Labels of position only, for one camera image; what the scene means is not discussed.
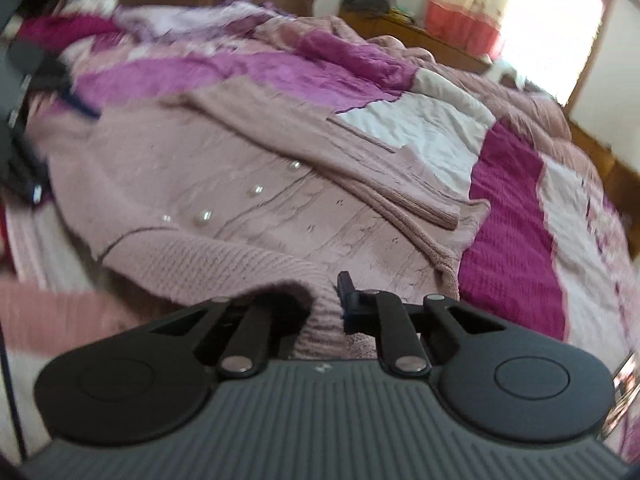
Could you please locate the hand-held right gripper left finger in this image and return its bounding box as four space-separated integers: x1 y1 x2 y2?
149 294 275 378

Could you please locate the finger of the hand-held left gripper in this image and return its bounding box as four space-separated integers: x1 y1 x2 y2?
0 127 52 207
9 40 102 122

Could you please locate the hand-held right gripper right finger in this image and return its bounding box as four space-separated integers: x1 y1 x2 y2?
336 271 507 378

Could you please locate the pink knit cardigan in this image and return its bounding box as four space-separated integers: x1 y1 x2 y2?
24 77 495 361

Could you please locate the person's left forearm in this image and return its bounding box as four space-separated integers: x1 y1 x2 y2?
0 279 147 362

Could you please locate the lilac floral cloth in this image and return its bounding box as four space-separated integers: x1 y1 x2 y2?
90 0 282 45

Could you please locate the purple patchwork quilt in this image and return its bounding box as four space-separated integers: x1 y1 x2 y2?
10 0 640 361

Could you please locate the pink fleece blanket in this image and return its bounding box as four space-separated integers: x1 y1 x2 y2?
255 14 573 141

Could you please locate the pink red curtain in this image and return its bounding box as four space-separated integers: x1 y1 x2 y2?
424 0 524 57

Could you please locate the window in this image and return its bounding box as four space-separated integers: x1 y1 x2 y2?
500 0 617 107

